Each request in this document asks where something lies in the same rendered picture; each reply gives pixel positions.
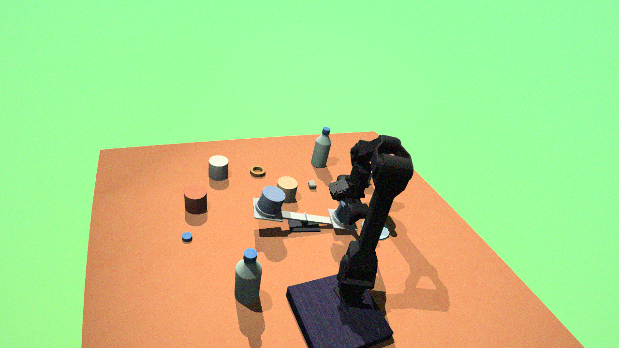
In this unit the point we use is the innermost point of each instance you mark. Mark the tan ring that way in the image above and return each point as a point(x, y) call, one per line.
point(257, 167)

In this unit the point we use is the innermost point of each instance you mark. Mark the white balance beam with square pans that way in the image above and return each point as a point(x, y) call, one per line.
point(302, 222)

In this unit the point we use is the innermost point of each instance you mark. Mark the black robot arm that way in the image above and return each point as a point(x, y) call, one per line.
point(390, 174)

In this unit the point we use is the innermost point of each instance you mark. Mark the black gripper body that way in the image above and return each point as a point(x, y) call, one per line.
point(357, 210)

